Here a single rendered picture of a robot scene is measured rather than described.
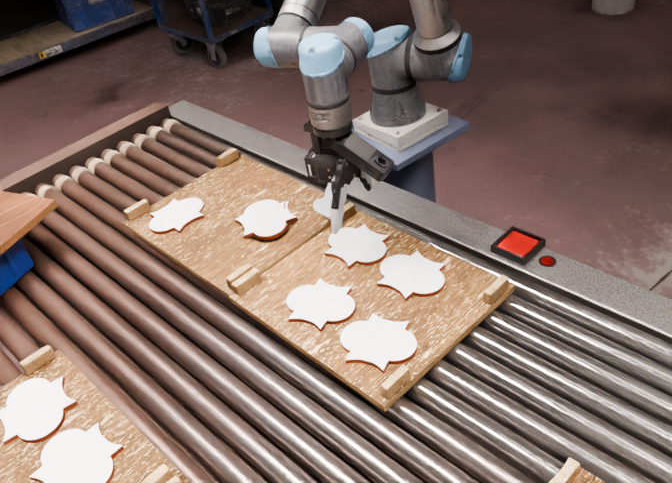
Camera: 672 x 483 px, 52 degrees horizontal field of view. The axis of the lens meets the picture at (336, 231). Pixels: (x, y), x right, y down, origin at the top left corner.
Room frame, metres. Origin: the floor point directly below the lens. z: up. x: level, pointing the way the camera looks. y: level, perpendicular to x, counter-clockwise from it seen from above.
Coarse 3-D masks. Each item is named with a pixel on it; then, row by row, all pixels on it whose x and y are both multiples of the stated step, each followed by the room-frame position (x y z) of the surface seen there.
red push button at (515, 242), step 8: (512, 232) 1.06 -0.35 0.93; (504, 240) 1.04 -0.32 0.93; (512, 240) 1.04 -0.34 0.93; (520, 240) 1.03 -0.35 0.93; (528, 240) 1.03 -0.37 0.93; (536, 240) 1.02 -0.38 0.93; (504, 248) 1.02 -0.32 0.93; (512, 248) 1.01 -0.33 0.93; (520, 248) 1.01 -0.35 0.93; (528, 248) 1.00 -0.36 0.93
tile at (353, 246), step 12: (348, 228) 1.15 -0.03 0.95; (360, 228) 1.14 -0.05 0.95; (336, 240) 1.12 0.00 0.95; (348, 240) 1.11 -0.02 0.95; (360, 240) 1.10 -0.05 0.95; (372, 240) 1.09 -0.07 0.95; (384, 240) 1.09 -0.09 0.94; (336, 252) 1.08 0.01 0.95; (348, 252) 1.07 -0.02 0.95; (360, 252) 1.06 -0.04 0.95; (372, 252) 1.06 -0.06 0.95; (384, 252) 1.05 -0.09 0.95; (348, 264) 1.03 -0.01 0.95; (360, 264) 1.04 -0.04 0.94; (372, 264) 1.03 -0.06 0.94
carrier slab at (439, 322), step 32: (352, 224) 1.17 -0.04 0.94; (384, 224) 1.15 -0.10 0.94; (288, 256) 1.10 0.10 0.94; (320, 256) 1.09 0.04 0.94; (448, 256) 1.02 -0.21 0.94; (256, 288) 1.02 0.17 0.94; (288, 288) 1.01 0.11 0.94; (352, 288) 0.97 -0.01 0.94; (384, 288) 0.96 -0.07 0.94; (448, 288) 0.93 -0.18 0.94; (480, 288) 0.91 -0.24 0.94; (512, 288) 0.90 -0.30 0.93; (352, 320) 0.89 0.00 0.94; (416, 320) 0.86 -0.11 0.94; (448, 320) 0.85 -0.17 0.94; (480, 320) 0.84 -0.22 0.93; (320, 352) 0.83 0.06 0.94; (416, 352) 0.79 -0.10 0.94; (352, 384) 0.75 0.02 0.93
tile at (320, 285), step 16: (304, 288) 0.99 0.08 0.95; (320, 288) 0.98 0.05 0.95; (336, 288) 0.97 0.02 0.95; (288, 304) 0.95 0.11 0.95; (304, 304) 0.94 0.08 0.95; (320, 304) 0.94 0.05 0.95; (336, 304) 0.93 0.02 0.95; (352, 304) 0.92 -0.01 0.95; (288, 320) 0.91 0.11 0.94; (304, 320) 0.90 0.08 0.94; (320, 320) 0.89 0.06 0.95; (336, 320) 0.89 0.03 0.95
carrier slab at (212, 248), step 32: (192, 192) 1.41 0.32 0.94; (224, 192) 1.39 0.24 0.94; (256, 192) 1.36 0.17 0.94; (288, 192) 1.34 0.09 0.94; (320, 192) 1.31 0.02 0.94; (128, 224) 1.33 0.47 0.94; (192, 224) 1.28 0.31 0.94; (224, 224) 1.26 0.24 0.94; (288, 224) 1.21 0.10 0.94; (320, 224) 1.19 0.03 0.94; (192, 256) 1.16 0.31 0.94; (224, 256) 1.14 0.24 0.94; (256, 256) 1.12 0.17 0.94; (224, 288) 1.04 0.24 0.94
